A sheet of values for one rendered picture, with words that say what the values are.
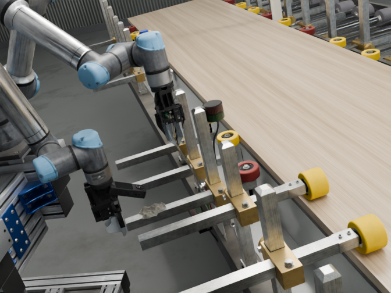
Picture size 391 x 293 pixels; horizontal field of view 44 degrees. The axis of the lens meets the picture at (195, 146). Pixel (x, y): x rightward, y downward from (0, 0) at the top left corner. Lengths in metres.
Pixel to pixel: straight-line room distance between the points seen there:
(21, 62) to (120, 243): 1.46
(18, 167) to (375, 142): 1.24
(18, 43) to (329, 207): 1.13
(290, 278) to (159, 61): 0.70
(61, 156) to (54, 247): 1.81
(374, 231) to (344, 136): 0.58
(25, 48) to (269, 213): 1.07
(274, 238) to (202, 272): 1.50
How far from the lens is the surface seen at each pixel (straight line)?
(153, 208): 1.51
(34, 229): 1.90
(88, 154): 1.36
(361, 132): 1.68
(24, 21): 1.50
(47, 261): 3.04
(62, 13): 8.83
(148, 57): 1.40
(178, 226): 1.26
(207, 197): 1.53
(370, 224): 1.15
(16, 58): 1.80
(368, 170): 1.48
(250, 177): 1.52
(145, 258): 2.75
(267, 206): 1.04
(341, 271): 1.39
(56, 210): 1.92
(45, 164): 1.36
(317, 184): 1.32
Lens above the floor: 1.69
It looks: 27 degrees down
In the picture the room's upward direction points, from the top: 13 degrees counter-clockwise
